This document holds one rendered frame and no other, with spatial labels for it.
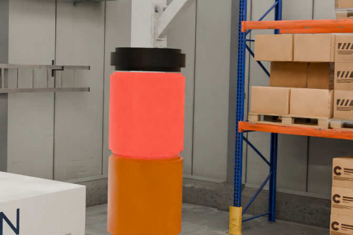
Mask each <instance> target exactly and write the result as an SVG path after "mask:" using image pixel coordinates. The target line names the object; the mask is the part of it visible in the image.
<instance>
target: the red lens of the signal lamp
mask: <svg viewBox="0 0 353 235"><path fill-rule="evenodd" d="M184 98H185V77H183V76H182V73H157V72H113V74H111V75H110V110H109V149H110V150H112V152H113V153H116V154H122V155H131V156H169V155H176V154H179V153H180V152H181V151H182V150H183V140H184Z"/></svg>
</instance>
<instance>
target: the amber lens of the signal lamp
mask: <svg viewBox="0 0 353 235"><path fill-rule="evenodd" d="M182 181H183V157H180V155H179V154H176V155H169V156H131V155H122V154H116V153H112V155H111V156H109V164H108V218H107V231H108V232H109V233H110V234H111V235H178V234H179V233H180V232H181V222H182Z"/></svg>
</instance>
